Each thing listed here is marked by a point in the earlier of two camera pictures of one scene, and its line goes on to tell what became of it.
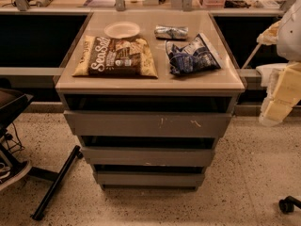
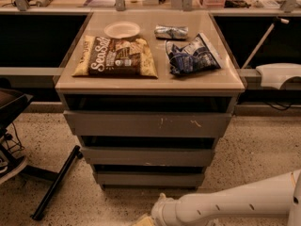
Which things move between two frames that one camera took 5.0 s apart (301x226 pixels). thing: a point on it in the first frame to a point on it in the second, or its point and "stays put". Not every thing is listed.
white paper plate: (122, 29) stays put
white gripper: (290, 38) to (161, 211)
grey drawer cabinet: (148, 94) stays put
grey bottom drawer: (150, 177) stays put
